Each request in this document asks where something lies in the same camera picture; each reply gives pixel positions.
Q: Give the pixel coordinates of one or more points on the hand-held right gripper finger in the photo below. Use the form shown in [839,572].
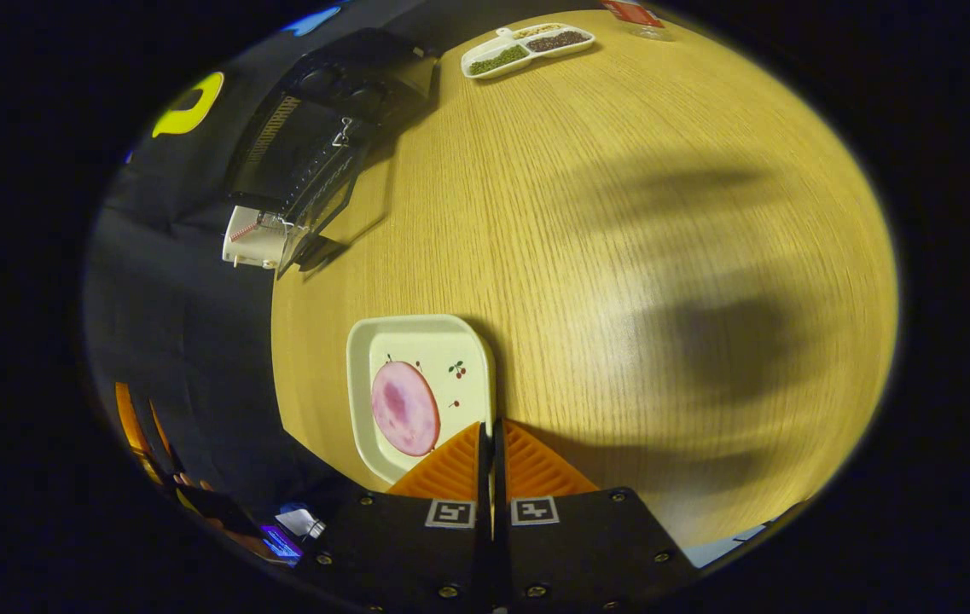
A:
[484,554]
[502,554]

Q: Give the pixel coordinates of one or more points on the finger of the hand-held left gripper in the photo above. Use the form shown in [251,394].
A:
[165,452]
[130,426]

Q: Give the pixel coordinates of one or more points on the pink ham slice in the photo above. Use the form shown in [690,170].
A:
[403,409]

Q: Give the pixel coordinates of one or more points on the cream square plate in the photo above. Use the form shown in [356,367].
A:
[450,350]

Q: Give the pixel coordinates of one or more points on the black electric oven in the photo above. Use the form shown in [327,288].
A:
[322,94]

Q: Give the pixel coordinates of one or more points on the small lit blue screen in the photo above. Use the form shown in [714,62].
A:
[281,542]

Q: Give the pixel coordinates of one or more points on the white toaster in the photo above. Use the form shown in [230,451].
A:
[250,251]

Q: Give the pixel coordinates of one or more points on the red striped straw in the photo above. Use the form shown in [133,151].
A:
[246,230]

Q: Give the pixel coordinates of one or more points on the pile of green mung beans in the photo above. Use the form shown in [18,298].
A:
[499,60]

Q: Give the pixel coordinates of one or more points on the white divided dish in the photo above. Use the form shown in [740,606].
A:
[484,53]

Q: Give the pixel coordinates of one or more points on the pile of dark red beans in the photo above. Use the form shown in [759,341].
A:
[558,41]

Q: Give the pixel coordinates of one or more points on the pile of yellow soybeans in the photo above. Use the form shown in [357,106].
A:
[538,31]

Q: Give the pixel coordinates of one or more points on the clear plastic water bottle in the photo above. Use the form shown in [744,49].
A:
[634,13]

